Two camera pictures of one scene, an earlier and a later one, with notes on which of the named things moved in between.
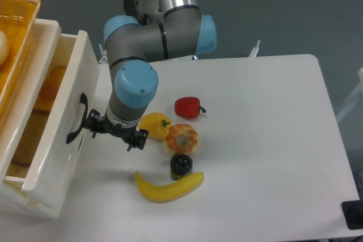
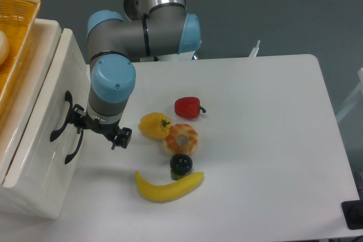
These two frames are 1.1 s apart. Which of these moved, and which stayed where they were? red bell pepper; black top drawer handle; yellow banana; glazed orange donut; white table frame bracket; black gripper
Moved: black top drawer handle; black gripper
Stayed: glazed orange donut; red bell pepper; white table frame bracket; yellow banana
